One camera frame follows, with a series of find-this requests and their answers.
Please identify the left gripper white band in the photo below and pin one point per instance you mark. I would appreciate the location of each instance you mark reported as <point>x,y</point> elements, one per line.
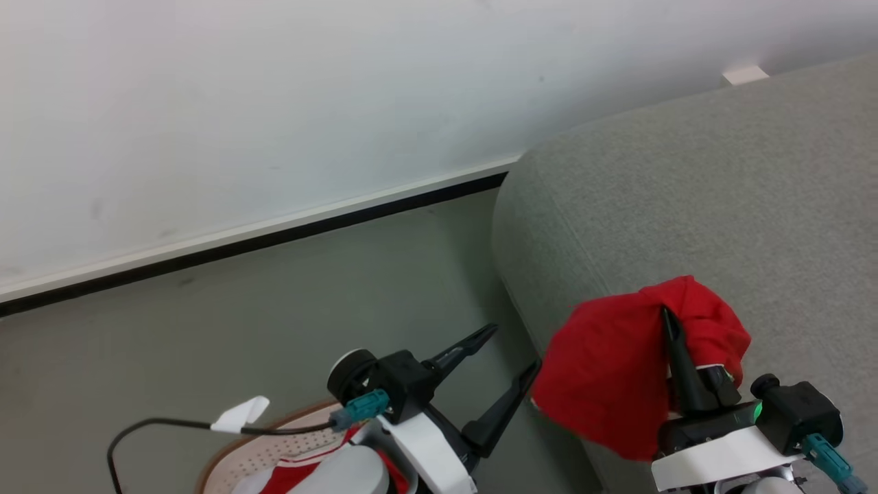
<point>429,453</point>

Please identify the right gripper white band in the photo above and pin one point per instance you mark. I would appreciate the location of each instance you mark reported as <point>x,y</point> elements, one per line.
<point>713,449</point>

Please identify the plain red garment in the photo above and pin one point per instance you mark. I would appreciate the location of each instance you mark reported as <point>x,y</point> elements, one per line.
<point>610,370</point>

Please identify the red garment with white stripes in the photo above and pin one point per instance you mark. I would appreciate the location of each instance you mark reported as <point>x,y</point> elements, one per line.
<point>291,475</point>

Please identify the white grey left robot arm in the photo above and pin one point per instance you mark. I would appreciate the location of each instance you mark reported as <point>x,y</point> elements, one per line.
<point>346,473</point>

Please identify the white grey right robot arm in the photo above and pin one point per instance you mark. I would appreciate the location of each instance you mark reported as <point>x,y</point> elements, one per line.
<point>761,486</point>

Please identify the white laundry basket brown rim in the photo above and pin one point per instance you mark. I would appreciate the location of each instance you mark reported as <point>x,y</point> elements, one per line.
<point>247,456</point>

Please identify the grey fabric sofa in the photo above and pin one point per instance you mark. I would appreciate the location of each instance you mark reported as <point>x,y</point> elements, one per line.
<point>720,206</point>

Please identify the white and black baseboard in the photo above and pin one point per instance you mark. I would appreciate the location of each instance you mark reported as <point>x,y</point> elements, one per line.
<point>274,230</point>

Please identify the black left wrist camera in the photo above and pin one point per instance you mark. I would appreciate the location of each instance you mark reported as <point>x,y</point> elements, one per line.
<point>401,377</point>

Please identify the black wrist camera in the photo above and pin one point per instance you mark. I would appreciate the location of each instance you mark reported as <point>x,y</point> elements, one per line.
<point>799,412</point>
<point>401,377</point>

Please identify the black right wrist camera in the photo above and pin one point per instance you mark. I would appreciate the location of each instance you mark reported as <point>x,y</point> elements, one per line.
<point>799,412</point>

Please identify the small white wall box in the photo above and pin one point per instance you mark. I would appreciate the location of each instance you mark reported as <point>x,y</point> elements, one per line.
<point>745,74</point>

